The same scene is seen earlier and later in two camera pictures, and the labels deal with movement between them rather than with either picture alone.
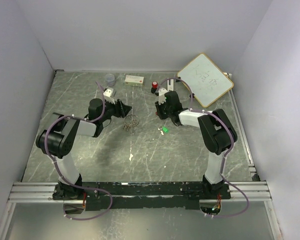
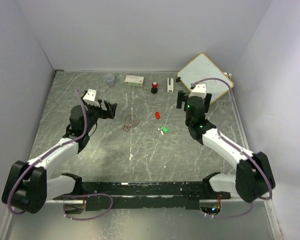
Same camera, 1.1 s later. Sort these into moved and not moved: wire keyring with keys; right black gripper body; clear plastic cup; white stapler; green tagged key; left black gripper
Moved: right black gripper body; left black gripper
Not moved: clear plastic cup; wire keyring with keys; white stapler; green tagged key
